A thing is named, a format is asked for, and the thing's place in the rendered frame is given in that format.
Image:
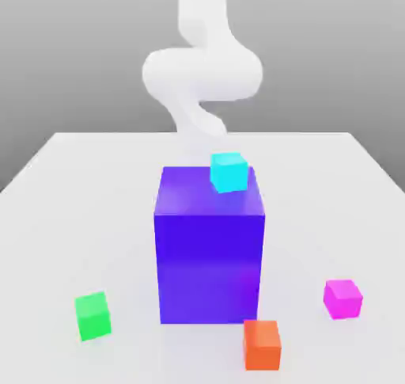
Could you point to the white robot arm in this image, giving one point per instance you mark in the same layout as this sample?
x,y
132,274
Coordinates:
x,y
202,73

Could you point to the small cyan cube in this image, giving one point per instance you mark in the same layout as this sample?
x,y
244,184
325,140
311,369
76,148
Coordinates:
x,y
229,173

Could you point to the small green cube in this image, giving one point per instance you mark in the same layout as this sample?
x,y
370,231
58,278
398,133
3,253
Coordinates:
x,y
93,316

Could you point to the small orange cube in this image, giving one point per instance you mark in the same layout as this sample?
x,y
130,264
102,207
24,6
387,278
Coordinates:
x,y
262,346

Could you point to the small magenta cube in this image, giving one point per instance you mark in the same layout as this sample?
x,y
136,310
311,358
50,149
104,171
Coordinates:
x,y
343,299

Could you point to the large purple box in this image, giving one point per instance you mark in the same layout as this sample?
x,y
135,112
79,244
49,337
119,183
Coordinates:
x,y
208,263

